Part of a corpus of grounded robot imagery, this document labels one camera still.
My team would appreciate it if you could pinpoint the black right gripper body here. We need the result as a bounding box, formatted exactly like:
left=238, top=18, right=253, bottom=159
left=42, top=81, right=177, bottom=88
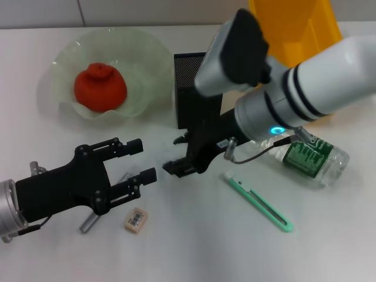
left=184, top=109, right=251, bottom=174

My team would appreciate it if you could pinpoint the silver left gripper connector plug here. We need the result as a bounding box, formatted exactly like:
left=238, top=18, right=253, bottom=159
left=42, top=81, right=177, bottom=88
left=29, top=160, right=46, bottom=176

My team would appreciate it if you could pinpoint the pale green glass fruit plate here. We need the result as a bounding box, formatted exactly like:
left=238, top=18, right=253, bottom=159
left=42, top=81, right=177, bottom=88
left=36, top=26, right=174, bottom=120

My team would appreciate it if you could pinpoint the clear green-label water bottle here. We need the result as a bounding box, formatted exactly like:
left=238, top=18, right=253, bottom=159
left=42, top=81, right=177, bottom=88
left=252, top=129, right=351, bottom=189

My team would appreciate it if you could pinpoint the orange fruit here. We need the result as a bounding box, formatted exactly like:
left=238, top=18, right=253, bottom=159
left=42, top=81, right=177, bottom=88
left=73, top=62, right=129, bottom=113

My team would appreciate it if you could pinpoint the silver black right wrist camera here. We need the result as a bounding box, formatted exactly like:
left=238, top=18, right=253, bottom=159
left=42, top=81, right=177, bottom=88
left=195, top=8, right=273, bottom=98

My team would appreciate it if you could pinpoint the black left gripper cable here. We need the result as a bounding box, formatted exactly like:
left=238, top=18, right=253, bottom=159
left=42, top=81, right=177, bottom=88
left=17, top=216, right=49, bottom=237

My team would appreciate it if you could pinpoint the grey pen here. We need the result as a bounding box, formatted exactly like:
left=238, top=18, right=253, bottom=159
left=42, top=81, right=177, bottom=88
left=78, top=172, right=132, bottom=235

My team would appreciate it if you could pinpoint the grey right gripper cable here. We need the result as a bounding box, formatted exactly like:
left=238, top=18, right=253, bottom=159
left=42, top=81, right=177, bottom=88
left=230, top=126, right=314, bottom=164

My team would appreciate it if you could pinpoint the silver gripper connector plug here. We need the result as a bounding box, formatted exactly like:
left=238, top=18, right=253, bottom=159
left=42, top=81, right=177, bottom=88
left=29, top=160, right=46, bottom=176
left=224, top=136, right=237, bottom=161

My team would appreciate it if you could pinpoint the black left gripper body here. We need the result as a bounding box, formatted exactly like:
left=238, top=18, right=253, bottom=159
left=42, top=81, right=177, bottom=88
left=15, top=143, right=112, bottom=223

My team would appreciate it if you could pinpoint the green utility knife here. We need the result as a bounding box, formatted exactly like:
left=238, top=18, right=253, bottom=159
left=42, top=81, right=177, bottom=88
left=223, top=172, right=294, bottom=234

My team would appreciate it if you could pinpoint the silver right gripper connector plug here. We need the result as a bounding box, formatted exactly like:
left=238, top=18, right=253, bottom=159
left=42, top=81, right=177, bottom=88
left=224, top=136, right=237, bottom=161

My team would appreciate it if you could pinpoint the black mesh pen holder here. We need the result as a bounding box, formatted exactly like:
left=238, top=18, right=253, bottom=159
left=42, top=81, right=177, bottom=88
left=173, top=52, right=224, bottom=130

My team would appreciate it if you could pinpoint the beige eraser with barcode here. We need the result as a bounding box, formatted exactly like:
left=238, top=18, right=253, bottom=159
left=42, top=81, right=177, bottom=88
left=122, top=207, right=149, bottom=235

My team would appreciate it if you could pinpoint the yellow plastic bin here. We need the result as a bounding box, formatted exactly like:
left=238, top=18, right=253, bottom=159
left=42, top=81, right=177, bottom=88
left=248, top=0, right=343, bottom=124

